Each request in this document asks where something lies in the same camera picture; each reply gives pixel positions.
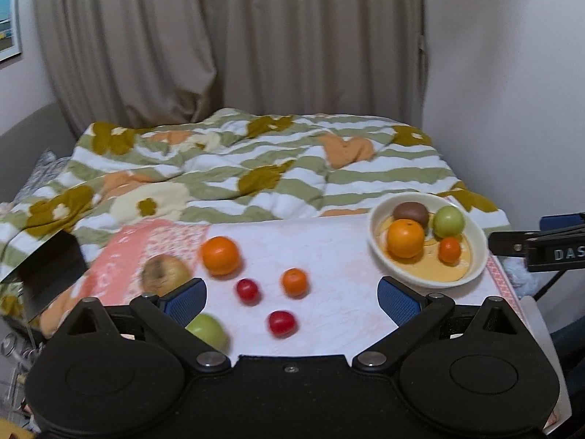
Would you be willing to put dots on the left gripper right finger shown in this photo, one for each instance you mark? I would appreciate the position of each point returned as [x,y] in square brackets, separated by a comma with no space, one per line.
[416,316]

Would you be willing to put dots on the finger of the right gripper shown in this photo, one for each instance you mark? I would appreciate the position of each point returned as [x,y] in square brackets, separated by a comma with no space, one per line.
[561,221]
[517,243]

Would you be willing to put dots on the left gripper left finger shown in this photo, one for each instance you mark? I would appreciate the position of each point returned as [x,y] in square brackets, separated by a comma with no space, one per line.
[164,319]

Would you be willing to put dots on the green apple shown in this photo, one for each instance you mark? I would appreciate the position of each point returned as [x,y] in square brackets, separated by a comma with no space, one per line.
[448,221]
[209,330]

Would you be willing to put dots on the reddish yellow apple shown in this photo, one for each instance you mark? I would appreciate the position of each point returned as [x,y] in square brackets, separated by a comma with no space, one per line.
[164,273]

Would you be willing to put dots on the small mandarin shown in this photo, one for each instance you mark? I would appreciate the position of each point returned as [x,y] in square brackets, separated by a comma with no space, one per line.
[449,251]
[294,282]

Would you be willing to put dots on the large orange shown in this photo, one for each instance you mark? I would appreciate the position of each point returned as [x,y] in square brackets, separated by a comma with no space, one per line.
[405,238]

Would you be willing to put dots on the red cherry tomato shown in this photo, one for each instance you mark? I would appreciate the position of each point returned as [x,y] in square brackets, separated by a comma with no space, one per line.
[247,290]
[282,323]

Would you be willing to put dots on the white plate with duck print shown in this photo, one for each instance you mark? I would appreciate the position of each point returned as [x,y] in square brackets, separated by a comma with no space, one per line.
[426,270]

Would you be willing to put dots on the green apple in plate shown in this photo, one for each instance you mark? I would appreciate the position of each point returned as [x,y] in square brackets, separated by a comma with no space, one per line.
[448,221]

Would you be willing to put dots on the medium orange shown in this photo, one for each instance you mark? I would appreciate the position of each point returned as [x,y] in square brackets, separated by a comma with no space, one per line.
[220,256]

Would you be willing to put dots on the brown kiwi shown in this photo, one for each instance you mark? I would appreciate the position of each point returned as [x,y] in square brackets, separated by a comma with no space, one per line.
[414,211]

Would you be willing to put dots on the pink white floral cloth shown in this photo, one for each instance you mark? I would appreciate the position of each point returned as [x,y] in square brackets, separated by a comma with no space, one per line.
[480,374]

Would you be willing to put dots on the black box at left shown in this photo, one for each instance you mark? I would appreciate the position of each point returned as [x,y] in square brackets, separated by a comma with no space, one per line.
[48,271]

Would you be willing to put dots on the small mandarin on cloth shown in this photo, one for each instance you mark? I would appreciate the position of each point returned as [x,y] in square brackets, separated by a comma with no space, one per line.
[294,282]

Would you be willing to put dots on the green striped floral blanket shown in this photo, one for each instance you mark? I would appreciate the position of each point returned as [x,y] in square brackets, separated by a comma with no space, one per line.
[231,167]

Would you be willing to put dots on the grey sofa backrest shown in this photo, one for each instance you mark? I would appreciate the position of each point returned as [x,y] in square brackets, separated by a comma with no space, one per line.
[22,145]

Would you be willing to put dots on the beige curtain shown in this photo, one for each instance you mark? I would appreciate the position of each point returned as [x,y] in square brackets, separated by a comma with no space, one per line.
[142,63]

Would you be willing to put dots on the framed picture on wall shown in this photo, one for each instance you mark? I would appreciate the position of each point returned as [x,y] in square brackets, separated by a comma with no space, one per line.
[10,40]

